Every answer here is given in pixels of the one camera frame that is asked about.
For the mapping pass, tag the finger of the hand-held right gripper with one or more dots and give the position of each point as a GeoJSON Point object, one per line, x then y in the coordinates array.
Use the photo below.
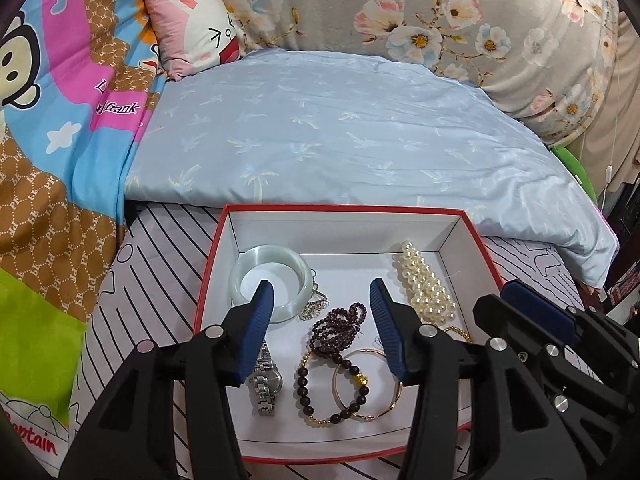
{"type": "Point", "coordinates": [505, 320]}
{"type": "Point", "coordinates": [540, 305]}

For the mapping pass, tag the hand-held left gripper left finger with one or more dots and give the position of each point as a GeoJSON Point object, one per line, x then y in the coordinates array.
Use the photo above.
{"type": "Point", "coordinates": [257, 320]}

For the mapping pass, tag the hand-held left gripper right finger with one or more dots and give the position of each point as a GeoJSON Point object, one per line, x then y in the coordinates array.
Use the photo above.
{"type": "Point", "coordinates": [384, 317]}

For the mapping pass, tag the silver filigree earring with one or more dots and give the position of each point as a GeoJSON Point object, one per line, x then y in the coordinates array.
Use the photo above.
{"type": "Point", "coordinates": [312, 307]}

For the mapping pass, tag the silver wristwatch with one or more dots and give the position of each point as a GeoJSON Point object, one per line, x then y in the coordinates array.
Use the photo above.
{"type": "Point", "coordinates": [265, 380]}

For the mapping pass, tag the red cardboard box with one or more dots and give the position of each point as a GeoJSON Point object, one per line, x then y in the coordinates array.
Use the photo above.
{"type": "Point", "coordinates": [350, 245]}

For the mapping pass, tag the gold bangle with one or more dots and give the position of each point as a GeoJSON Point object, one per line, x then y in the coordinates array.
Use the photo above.
{"type": "Point", "coordinates": [340, 395]}

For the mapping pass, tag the pale jade bangle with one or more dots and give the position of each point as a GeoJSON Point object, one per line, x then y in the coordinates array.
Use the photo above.
{"type": "Point", "coordinates": [290, 265]}

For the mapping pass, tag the dark clutter pile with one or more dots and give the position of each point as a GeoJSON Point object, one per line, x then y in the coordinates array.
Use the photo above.
{"type": "Point", "coordinates": [625, 260]}

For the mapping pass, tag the grey striped bed sheet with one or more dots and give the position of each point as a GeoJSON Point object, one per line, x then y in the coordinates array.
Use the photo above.
{"type": "Point", "coordinates": [145, 310]}

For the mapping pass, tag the green plastic object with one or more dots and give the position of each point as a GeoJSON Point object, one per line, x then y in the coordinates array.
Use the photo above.
{"type": "Point", "coordinates": [575, 170]}

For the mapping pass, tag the light blue quilt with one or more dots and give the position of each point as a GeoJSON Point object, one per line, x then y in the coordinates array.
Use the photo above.
{"type": "Point", "coordinates": [350, 135]}

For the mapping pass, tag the beige cloth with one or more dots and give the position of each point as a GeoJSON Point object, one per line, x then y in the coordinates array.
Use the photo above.
{"type": "Point", "coordinates": [620, 110]}

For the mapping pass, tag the cartoon monkey printed blanket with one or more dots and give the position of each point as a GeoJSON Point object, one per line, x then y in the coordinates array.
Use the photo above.
{"type": "Point", "coordinates": [60, 160]}

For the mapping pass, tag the pink cartoon pillow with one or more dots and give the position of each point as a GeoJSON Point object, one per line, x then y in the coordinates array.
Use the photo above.
{"type": "Point", "coordinates": [190, 30]}

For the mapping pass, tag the grey floral blanket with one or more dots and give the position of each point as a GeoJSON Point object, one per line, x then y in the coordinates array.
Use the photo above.
{"type": "Point", "coordinates": [450, 20]}

